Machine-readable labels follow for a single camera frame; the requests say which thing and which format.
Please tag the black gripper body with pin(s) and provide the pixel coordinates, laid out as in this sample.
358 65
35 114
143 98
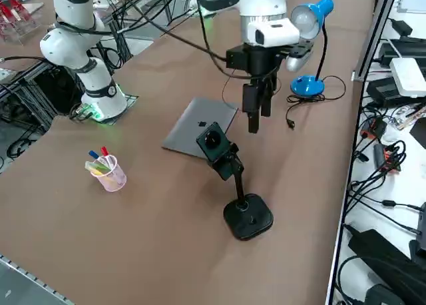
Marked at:
263 60

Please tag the black desktop phone stand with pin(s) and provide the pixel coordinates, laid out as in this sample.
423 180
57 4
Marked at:
248 218

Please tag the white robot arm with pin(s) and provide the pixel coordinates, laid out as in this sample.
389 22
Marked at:
73 12

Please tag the blue desk lamp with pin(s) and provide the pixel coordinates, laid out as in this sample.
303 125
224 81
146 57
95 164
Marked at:
307 85

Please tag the grey closed laptop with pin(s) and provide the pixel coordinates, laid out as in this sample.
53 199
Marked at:
186 132

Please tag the orange black device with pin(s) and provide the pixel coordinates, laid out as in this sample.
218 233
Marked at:
374 126

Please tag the black power adapter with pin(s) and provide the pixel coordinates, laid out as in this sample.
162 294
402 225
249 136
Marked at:
384 90

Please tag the white power adapter box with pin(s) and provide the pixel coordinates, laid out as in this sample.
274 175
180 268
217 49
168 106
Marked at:
407 77

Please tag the red marker pen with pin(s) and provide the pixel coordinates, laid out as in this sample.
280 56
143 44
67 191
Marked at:
104 150

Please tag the pink mesh pen cup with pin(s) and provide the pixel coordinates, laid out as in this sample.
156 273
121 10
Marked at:
113 180

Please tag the green yellow highlighter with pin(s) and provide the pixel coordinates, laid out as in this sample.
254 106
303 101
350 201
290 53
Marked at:
98 166

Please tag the blue marker pen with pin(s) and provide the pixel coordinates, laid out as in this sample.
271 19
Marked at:
93 154

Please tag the black box under table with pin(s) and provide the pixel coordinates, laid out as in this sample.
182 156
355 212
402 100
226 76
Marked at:
60 88

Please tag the black bag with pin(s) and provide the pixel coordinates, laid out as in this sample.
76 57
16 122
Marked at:
386 261

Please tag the clear red acrylic rack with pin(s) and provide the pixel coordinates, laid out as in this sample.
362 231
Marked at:
15 22

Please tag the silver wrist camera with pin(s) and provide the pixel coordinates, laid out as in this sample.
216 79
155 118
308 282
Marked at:
298 60

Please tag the aluminium frame post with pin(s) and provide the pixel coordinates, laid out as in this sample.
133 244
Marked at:
376 28

